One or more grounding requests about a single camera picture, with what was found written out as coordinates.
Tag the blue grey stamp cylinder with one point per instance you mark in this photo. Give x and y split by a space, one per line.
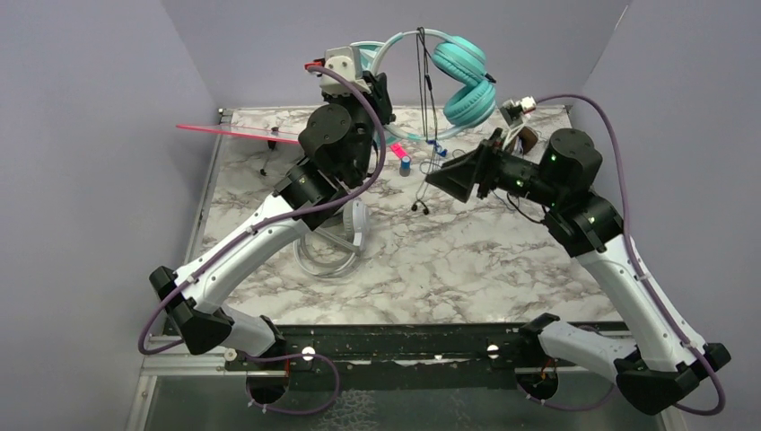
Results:
405 166

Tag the teal cat-ear headphones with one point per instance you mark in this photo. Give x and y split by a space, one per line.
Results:
458 91

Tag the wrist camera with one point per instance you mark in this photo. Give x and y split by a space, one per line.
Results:
345 61
516 114

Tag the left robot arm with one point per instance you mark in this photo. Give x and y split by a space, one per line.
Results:
344 152

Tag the pink highlighter marker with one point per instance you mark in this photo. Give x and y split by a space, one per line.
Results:
398 150

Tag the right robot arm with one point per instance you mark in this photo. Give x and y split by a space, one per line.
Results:
664 359

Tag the blue wired earbuds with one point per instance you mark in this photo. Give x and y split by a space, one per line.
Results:
440 155

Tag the brown over-ear headphones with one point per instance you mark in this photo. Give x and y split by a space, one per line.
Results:
525 141

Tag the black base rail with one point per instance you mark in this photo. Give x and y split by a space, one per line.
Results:
398 357

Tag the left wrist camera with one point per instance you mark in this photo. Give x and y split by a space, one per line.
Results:
345 61

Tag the black wired earbuds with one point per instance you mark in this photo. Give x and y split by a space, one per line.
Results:
425 119

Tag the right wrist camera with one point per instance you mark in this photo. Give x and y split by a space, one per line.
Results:
516 114

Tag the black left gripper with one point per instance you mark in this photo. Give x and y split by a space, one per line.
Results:
378 85

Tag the white grey over-ear headphones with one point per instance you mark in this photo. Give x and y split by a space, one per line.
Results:
356 224

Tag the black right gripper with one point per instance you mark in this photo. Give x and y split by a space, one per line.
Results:
481 166

